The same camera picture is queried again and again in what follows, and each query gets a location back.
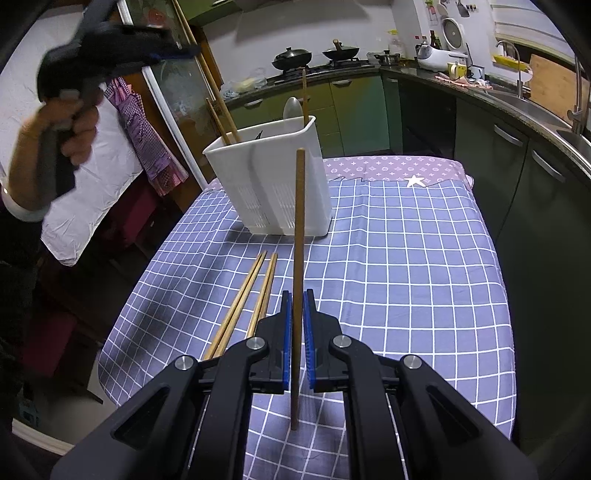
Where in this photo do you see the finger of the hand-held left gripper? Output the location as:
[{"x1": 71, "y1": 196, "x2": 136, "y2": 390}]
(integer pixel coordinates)
[{"x1": 139, "y1": 21, "x2": 202, "y2": 63}]

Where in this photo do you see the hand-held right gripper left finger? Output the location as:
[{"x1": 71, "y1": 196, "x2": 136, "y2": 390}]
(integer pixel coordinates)
[{"x1": 48, "y1": 290, "x2": 294, "y2": 480}]

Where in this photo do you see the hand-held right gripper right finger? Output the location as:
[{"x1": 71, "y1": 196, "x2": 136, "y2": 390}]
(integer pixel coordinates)
[{"x1": 302, "y1": 288, "x2": 539, "y2": 480}]

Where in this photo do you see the bunch of wooden chopsticks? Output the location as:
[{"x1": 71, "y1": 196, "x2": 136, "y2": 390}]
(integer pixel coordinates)
[{"x1": 202, "y1": 250, "x2": 279, "y2": 361}]

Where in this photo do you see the white plastic utensil holder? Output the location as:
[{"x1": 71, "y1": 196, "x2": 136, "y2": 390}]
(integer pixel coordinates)
[{"x1": 203, "y1": 115, "x2": 333, "y2": 237}]

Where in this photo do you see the person's left forearm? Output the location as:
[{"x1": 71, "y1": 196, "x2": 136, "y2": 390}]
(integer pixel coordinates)
[{"x1": 0, "y1": 171, "x2": 49, "y2": 224}]

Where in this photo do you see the person's left hand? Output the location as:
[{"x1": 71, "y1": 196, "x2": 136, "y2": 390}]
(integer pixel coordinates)
[{"x1": 9, "y1": 95, "x2": 101, "y2": 212}]

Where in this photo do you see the glass sliding door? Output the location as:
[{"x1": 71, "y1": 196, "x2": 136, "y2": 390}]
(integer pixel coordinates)
[{"x1": 115, "y1": 0, "x2": 218, "y2": 190}]

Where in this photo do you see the clear plastic bag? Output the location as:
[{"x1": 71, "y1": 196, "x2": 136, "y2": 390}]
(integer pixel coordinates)
[{"x1": 222, "y1": 68, "x2": 269, "y2": 100}]

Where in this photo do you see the purple checked apron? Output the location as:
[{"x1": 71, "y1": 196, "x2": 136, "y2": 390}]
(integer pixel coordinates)
[{"x1": 105, "y1": 76, "x2": 189, "y2": 197}]

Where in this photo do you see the black wok with lid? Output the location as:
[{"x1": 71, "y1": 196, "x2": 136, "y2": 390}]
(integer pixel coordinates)
[
  {"x1": 271, "y1": 46, "x2": 312, "y2": 71},
  {"x1": 322, "y1": 39, "x2": 362, "y2": 62}
]

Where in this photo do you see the blue checked tablecloth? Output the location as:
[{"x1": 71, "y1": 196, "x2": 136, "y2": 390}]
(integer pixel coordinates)
[{"x1": 97, "y1": 156, "x2": 515, "y2": 480}]

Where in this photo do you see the white hanging sheet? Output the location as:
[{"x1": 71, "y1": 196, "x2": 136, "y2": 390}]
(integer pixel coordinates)
[{"x1": 0, "y1": 55, "x2": 145, "y2": 267}]

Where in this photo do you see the gas stove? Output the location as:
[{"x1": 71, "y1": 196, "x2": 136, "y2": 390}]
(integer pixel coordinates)
[{"x1": 272, "y1": 60, "x2": 377, "y2": 77}]

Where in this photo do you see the light green base cabinet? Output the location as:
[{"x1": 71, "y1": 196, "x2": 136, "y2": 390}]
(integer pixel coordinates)
[{"x1": 222, "y1": 74, "x2": 398, "y2": 158}]

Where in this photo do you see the dark stone countertop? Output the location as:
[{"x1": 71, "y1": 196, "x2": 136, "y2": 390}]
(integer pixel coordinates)
[{"x1": 222, "y1": 65, "x2": 591, "y2": 181}]

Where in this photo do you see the dark green base cabinet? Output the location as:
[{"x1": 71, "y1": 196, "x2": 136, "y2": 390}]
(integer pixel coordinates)
[{"x1": 383, "y1": 74, "x2": 591, "y2": 457}]

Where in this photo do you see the white rice cooker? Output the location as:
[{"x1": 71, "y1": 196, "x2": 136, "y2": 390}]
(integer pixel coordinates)
[{"x1": 416, "y1": 16, "x2": 469, "y2": 72}]

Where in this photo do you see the pink cloth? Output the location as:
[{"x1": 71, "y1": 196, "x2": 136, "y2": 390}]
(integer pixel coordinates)
[{"x1": 434, "y1": 74, "x2": 492, "y2": 90}]

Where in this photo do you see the yellow sink tray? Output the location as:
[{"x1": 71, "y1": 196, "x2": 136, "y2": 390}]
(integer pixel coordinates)
[{"x1": 492, "y1": 53, "x2": 529, "y2": 70}]

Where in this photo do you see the stainless steel sink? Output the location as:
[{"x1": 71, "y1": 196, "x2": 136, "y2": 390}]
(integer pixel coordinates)
[{"x1": 489, "y1": 90, "x2": 591, "y2": 153}]

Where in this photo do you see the chrome faucet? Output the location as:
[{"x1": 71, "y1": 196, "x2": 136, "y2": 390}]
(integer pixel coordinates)
[{"x1": 496, "y1": 39, "x2": 525, "y2": 100}]

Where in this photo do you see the white window blind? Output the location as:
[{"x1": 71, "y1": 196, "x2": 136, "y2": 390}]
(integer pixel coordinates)
[{"x1": 489, "y1": 0, "x2": 583, "y2": 51}]

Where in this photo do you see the wooden cutting board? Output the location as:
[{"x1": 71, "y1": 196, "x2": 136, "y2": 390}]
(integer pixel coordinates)
[{"x1": 529, "y1": 53, "x2": 578, "y2": 123}]

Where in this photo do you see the tall bronze faucet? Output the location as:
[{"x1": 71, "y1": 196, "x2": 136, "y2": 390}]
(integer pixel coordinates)
[{"x1": 568, "y1": 46, "x2": 591, "y2": 134}]

